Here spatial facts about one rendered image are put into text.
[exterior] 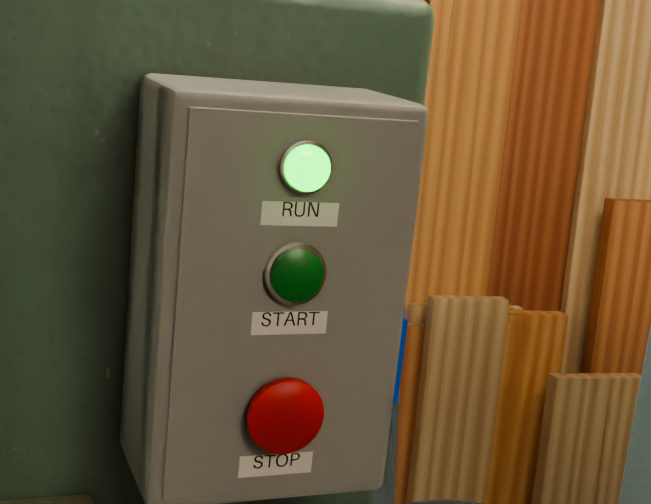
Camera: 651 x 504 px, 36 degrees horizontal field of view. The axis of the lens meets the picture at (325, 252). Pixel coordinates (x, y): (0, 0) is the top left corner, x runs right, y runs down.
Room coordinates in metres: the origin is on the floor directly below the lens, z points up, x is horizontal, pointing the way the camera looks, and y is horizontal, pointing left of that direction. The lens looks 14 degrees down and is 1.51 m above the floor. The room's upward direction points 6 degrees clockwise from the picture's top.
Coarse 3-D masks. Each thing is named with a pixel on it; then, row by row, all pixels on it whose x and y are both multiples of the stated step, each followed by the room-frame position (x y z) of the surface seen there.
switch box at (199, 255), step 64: (192, 128) 0.35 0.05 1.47; (256, 128) 0.35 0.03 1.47; (320, 128) 0.36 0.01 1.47; (384, 128) 0.37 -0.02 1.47; (192, 192) 0.35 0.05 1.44; (256, 192) 0.35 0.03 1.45; (320, 192) 0.36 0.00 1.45; (384, 192) 0.37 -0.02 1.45; (192, 256) 0.35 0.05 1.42; (256, 256) 0.36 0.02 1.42; (384, 256) 0.38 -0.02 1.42; (128, 320) 0.39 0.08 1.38; (192, 320) 0.35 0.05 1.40; (384, 320) 0.38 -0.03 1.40; (128, 384) 0.38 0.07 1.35; (192, 384) 0.35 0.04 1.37; (256, 384) 0.36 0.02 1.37; (320, 384) 0.37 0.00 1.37; (384, 384) 0.38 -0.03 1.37; (128, 448) 0.38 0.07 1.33; (192, 448) 0.35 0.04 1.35; (256, 448) 0.36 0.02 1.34; (320, 448) 0.37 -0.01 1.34; (384, 448) 0.38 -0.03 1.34
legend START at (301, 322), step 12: (264, 312) 0.36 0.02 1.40; (276, 312) 0.36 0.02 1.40; (288, 312) 0.36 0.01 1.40; (300, 312) 0.36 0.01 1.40; (312, 312) 0.36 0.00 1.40; (324, 312) 0.37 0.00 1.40; (252, 324) 0.36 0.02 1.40; (264, 324) 0.36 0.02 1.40; (276, 324) 0.36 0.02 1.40; (288, 324) 0.36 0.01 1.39; (300, 324) 0.36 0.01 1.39; (312, 324) 0.36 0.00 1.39; (324, 324) 0.37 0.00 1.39
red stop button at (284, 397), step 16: (272, 384) 0.35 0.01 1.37; (288, 384) 0.35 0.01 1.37; (304, 384) 0.36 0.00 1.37; (256, 400) 0.35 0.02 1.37; (272, 400) 0.35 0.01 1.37; (288, 400) 0.35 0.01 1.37; (304, 400) 0.35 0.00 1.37; (320, 400) 0.36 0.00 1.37; (256, 416) 0.35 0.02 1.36; (272, 416) 0.35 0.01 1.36; (288, 416) 0.35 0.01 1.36; (304, 416) 0.35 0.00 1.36; (320, 416) 0.36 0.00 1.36; (256, 432) 0.35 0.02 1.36; (272, 432) 0.35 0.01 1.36; (288, 432) 0.35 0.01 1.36; (304, 432) 0.35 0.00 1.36; (272, 448) 0.35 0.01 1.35; (288, 448) 0.35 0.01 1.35
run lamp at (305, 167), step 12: (300, 144) 0.36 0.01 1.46; (312, 144) 0.36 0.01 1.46; (288, 156) 0.36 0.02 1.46; (300, 156) 0.35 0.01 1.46; (312, 156) 0.36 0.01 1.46; (324, 156) 0.36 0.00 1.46; (288, 168) 0.35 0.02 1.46; (300, 168) 0.35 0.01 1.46; (312, 168) 0.36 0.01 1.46; (324, 168) 0.36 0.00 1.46; (288, 180) 0.36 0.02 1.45; (300, 180) 0.35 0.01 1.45; (312, 180) 0.36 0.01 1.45; (324, 180) 0.36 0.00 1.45; (300, 192) 0.36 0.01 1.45; (312, 192) 0.36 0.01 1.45
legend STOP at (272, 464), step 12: (240, 456) 0.36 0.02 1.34; (252, 456) 0.36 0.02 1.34; (264, 456) 0.36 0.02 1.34; (276, 456) 0.36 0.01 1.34; (288, 456) 0.36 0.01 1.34; (300, 456) 0.37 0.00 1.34; (240, 468) 0.36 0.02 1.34; (252, 468) 0.36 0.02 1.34; (264, 468) 0.36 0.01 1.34; (276, 468) 0.36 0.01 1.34; (288, 468) 0.36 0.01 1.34; (300, 468) 0.37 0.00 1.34
